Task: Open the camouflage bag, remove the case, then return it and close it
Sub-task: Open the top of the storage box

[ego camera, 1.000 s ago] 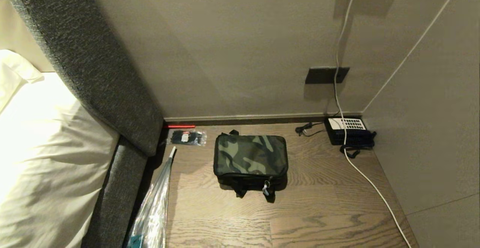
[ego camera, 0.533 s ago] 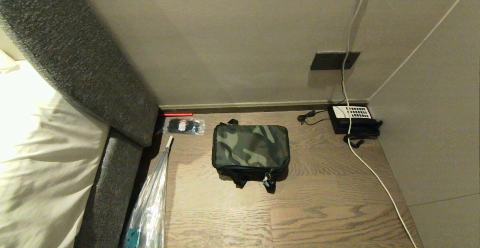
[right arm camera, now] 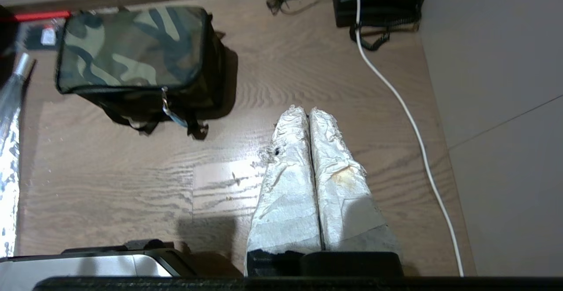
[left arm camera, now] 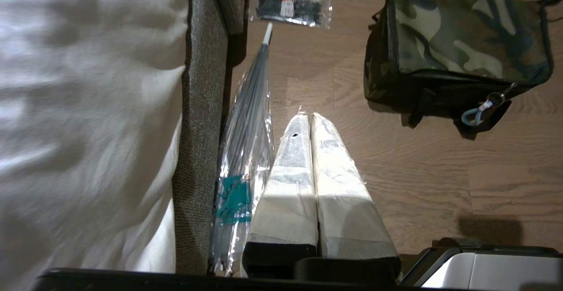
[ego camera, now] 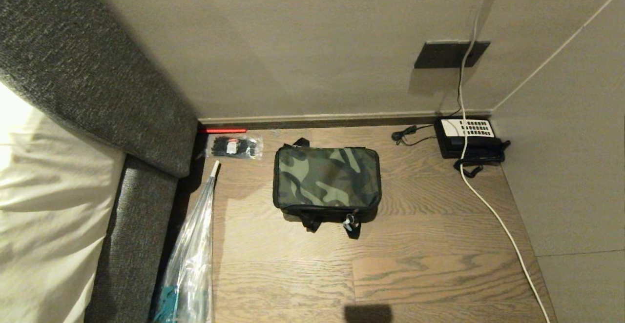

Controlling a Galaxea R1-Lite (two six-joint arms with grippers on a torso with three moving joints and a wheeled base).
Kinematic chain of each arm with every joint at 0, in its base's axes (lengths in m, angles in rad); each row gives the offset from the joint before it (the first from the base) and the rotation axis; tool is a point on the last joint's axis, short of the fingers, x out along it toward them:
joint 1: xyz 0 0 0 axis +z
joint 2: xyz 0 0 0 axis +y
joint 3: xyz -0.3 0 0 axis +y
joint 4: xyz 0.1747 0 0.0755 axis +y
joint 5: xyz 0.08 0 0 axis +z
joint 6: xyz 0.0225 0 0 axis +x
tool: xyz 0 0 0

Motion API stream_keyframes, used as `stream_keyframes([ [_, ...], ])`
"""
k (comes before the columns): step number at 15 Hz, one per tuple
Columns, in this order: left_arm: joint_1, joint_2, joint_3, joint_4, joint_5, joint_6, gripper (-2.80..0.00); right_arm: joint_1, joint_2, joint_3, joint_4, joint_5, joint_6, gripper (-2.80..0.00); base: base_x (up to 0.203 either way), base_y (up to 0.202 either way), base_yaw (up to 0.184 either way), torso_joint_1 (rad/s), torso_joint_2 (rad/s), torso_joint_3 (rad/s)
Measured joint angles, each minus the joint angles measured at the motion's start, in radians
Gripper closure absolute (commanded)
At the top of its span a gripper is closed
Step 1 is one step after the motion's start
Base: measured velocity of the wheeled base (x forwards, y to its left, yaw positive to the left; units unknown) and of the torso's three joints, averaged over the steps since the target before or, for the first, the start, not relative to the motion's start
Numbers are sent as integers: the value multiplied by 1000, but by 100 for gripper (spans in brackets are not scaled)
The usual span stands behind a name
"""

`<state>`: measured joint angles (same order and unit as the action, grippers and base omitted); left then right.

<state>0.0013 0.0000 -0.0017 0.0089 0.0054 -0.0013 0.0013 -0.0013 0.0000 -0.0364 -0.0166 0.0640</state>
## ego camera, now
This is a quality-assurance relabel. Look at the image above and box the camouflage zipper bag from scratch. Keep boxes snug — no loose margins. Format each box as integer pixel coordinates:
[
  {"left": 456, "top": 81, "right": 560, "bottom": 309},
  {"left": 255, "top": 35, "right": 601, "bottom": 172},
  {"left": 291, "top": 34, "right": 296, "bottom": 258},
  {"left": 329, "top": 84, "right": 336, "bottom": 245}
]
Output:
[{"left": 272, "top": 138, "right": 382, "bottom": 240}]

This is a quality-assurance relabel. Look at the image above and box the black and white telephone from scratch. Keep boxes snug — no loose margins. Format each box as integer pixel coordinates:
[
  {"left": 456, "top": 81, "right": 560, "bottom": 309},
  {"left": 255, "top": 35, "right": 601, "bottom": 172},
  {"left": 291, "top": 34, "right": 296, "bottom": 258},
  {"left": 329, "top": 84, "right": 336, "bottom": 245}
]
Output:
[{"left": 434, "top": 118, "right": 511, "bottom": 162}]

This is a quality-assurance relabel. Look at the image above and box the transparent plastic umbrella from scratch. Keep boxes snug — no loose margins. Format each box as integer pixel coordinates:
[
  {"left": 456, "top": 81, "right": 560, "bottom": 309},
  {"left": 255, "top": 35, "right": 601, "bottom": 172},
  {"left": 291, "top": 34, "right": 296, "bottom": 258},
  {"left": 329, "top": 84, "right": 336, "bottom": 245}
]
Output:
[{"left": 153, "top": 161, "right": 221, "bottom": 323}]

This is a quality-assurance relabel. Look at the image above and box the grey fabric headboard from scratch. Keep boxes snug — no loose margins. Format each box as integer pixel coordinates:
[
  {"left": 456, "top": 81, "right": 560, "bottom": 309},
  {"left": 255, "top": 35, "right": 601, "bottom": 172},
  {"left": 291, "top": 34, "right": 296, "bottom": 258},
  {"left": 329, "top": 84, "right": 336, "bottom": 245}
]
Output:
[{"left": 0, "top": 0, "right": 199, "bottom": 179}]

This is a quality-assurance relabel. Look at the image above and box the white pillow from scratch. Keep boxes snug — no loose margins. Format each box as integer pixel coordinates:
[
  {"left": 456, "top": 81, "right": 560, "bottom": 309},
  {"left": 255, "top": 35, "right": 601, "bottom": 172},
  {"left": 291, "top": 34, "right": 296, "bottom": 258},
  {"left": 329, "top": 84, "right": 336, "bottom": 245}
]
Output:
[{"left": 0, "top": 83, "right": 126, "bottom": 323}]

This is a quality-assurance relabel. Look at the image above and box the bag of black cable ties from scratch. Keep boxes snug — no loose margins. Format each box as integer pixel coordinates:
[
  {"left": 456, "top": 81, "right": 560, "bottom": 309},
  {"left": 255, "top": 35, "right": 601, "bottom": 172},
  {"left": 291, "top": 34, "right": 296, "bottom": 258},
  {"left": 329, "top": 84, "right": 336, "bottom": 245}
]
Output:
[{"left": 207, "top": 135, "right": 264, "bottom": 160}]

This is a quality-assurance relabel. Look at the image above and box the black telephone cord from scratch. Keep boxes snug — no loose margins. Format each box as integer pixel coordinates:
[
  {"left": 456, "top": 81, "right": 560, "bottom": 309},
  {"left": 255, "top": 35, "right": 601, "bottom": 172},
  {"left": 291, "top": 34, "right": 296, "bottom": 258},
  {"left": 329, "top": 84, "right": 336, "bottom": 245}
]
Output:
[{"left": 391, "top": 125, "right": 437, "bottom": 147}]

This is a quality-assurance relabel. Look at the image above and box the black wall socket plate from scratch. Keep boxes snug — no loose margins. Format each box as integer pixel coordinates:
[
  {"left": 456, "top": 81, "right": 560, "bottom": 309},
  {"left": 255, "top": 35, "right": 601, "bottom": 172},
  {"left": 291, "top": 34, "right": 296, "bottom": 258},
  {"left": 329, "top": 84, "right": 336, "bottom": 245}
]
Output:
[{"left": 414, "top": 41, "right": 491, "bottom": 69}]

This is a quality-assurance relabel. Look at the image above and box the white cable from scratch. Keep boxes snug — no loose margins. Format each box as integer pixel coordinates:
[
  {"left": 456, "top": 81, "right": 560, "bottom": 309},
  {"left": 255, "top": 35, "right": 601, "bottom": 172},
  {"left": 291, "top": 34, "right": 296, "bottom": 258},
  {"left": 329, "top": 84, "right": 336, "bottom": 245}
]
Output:
[{"left": 457, "top": 0, "right": 551, "bottom": 323}]

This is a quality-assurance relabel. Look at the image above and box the grey fabric bed frame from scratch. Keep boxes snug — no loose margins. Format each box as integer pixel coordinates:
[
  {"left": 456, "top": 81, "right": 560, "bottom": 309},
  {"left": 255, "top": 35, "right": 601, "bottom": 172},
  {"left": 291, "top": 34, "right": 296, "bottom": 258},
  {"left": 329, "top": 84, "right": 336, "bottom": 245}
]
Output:
[{"left": 84, "top": 154, "right": 179, "bottom": 323}]

